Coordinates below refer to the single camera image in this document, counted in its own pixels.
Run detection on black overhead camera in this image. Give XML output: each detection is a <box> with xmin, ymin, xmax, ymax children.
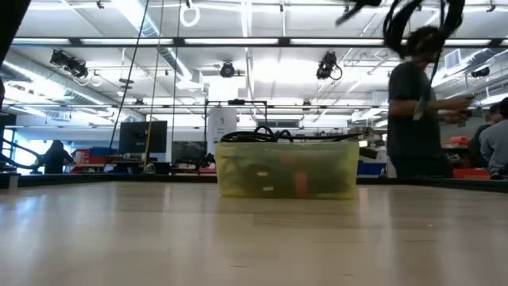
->
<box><xmin>316</xmin><ymin>50</ymin><xmax>343</xmax><ymax>81</ymax></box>

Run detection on black aluminium rig frame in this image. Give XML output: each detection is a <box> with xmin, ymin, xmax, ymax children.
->
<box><xmin>0</xmin><ymin>173</ymin><xmax>508</xmax><ymax>195</ymax></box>

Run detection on blue storage bins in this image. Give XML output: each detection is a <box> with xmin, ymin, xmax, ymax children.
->
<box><xmin>356</xmin><ymin>160</ymin><xmax>387</xmax><ymax>176</ymax></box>

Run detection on black monitor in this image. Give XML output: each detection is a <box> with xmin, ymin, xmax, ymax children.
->
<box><xmin>118</xmin><ymin>121</ymin><xmax>168</xmax><ymax>155</ymax></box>

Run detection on person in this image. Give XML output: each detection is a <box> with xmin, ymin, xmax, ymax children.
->
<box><xmin>470</xmin><ymin>102</ymin><xmax>502</xmax><ymax>168</ymax></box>
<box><xmin>41</xmin><ymin>139</ymin><xmax>75</xmax><ymax>175</ymax></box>
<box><xmin>387</xmin><ymin>25</ymin><xmax>475</xmax><ymax>179</ymax></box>
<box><xmin>479</xmin><ymin>96</ymin><xmax>508</xmax><ymax>179</ymax></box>

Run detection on black braided USB-C cable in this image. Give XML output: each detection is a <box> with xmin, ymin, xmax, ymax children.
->
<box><xmin>221</xmin><ymin>154</ymin><xmax>287</xmax><ymax>198</ymax></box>

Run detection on overhead light bar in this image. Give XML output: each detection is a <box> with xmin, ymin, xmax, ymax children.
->
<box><xmin>11</xmin><ymin>37</ymin><xmax>508</xmax><ymax>48</ymax></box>

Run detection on yellow translucent plastic bin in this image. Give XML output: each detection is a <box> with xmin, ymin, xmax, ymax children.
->
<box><xmin>216</xmin><ymin>141</ymin><xmax>360</xmax><ymax>199</ymax></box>

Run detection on white cable ring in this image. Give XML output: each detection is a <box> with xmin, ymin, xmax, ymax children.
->
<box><xmin>179</xmin><ymin>2</ymin><xmax>201</xmax><ymax>28</ymax></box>

